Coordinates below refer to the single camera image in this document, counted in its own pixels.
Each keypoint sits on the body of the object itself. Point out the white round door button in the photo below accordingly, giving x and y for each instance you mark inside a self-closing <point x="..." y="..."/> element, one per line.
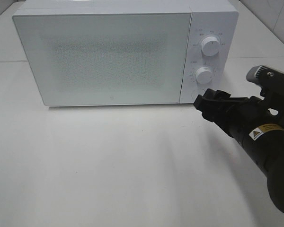
<point x="196" y="93"/>

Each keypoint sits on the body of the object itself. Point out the white microwave oven body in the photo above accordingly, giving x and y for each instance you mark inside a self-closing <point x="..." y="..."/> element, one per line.
<point x="208" y="17"/>

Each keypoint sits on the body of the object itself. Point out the white microwave door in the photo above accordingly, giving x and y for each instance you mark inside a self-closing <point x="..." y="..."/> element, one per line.
<point x="80" y="60"/>

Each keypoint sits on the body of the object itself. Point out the lower white timer knob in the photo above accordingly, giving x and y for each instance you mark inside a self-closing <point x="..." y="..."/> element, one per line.
<point x="204" y="75"/>

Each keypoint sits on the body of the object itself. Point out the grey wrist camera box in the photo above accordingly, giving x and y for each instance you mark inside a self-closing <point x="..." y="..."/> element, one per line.
<point x="271" y="82"/>

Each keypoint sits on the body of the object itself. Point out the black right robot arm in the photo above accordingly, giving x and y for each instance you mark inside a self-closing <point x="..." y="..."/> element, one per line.
<point x="267" y="155"/>

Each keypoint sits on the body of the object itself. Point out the upper white power knob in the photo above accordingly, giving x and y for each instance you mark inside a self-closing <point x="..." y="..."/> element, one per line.
<point x="210" y="45"/>

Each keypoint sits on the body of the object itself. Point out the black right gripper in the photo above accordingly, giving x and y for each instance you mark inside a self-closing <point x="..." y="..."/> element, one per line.
<point x="249" y="120"/>

